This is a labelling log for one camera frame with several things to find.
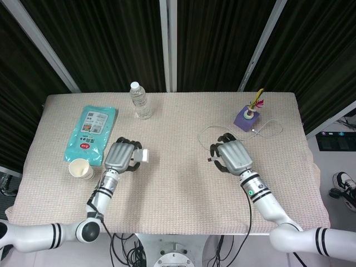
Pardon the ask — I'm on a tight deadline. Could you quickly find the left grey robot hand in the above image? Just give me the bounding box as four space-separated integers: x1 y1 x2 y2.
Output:
103 136 143 175

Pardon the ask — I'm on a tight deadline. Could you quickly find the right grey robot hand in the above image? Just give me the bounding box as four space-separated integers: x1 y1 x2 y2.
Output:
209 132 254 176

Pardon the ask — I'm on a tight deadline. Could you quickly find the white charger adapter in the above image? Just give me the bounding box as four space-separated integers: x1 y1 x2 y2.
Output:
132 149 150 163

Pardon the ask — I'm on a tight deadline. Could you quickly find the white cable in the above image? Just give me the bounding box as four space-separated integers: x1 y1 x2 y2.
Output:
197 118 284 164

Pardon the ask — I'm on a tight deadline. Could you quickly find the grey round robot base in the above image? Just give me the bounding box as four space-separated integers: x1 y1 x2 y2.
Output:
153 241 195 267

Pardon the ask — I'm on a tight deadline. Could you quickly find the purple block vase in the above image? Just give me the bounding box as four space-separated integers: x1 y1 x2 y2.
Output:
234 105 261 132

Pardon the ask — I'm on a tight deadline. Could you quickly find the teal wet wipes pack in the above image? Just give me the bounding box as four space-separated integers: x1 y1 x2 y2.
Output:
63 105 118 167

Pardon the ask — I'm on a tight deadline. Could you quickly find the white paper cup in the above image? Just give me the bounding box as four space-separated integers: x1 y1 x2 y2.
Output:
68 158 95 181

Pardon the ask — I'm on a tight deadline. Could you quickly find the clear plastic water bottle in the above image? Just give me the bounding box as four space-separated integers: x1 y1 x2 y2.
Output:
130 81 152 120

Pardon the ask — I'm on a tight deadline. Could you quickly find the colourful artificial flower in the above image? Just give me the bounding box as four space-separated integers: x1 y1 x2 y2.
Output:
249 88 265 112

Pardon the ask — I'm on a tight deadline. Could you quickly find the beige waffle tablecloth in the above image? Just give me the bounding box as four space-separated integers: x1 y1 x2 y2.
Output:
4 92 332 237

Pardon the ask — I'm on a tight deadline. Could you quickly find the dark screen device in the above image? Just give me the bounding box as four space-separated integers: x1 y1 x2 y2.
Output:
317 130 356 152

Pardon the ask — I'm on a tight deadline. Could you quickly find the black white sneaker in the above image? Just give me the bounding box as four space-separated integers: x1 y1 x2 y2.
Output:
329 171 356 212

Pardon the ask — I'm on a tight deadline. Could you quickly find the black pleated curtain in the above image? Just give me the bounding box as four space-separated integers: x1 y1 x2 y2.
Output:
0 0 70 169
176 0 276 92
21 0 169 92
244 0 356 136

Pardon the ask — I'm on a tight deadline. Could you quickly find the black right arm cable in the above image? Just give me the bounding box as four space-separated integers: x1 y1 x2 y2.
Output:
236 191 254 267

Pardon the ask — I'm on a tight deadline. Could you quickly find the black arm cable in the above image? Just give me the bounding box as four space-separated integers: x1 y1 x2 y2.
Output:
236 191 254 267
87 177 115 267

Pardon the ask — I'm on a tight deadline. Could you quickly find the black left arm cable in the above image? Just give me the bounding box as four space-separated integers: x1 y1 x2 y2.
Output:
87 177 115 267

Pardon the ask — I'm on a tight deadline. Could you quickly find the grey metal frame post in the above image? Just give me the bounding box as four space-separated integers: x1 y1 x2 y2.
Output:
1 0 82 93
159 0 178 92
238 0 287 92

